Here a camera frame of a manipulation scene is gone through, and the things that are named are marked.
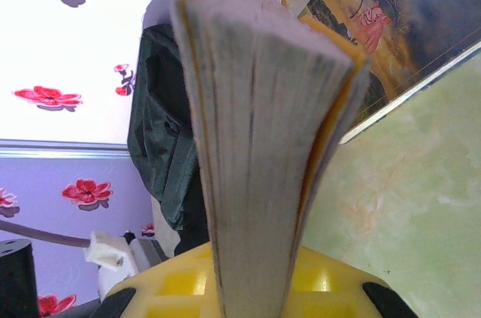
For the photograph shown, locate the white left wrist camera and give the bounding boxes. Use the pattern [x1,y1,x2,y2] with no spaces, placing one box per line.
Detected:
[85,230,166,302]

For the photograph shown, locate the Animal Farm book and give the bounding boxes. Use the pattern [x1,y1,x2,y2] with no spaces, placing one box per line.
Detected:
[298,0,481,145]

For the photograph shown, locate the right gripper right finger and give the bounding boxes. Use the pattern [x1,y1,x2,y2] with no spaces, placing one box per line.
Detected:
[287,246,420,318]

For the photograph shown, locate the black backpack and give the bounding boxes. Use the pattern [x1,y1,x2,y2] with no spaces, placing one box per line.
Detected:
[126,24,211,259]

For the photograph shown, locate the aluminium frame post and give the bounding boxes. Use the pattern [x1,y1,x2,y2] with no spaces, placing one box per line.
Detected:
[0,138,131,160]

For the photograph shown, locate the yellow book sitting boy cover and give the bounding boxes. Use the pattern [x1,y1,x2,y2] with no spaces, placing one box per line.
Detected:
[169,0,373,318]

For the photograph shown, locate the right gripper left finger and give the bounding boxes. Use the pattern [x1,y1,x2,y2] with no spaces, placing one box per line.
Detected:
[89,241,226,318]

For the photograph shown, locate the grey left arm cable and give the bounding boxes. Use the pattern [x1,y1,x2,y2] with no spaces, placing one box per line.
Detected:
[0,219,93,248]

